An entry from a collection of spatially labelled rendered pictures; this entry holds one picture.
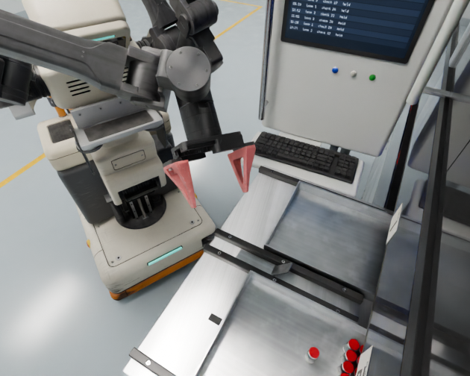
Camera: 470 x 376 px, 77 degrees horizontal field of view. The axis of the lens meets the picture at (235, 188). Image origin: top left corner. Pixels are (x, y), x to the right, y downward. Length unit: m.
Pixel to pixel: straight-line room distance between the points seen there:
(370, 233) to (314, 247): 0.17
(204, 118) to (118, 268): 1.19
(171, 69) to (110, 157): 0.75
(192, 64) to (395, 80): 0.81
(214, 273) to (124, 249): 0.88
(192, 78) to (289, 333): 0.56
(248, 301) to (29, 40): 0.63
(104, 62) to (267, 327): 0.60
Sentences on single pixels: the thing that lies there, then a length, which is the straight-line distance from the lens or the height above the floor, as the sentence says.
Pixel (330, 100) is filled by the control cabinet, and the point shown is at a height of 1.00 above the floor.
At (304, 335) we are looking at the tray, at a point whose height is 0.88.
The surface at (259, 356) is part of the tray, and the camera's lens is 0.72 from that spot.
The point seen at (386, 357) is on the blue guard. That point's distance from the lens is 0.51.
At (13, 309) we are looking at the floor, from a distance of 2.04.
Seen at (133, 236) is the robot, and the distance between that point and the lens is 1.63.
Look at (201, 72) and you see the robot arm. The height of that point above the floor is 1.40.
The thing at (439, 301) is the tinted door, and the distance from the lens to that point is 0.43.
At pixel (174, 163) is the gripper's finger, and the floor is 1.29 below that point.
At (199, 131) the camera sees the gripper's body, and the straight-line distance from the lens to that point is 0.46.
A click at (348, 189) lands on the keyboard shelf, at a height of 0.80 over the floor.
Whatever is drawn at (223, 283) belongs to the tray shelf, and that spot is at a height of 0.88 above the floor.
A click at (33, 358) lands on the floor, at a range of 1.88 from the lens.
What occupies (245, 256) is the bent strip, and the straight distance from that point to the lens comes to 0.80.
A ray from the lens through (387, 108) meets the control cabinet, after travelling 1.16.
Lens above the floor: 1.58
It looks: 48 degrees down
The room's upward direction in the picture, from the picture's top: straight up
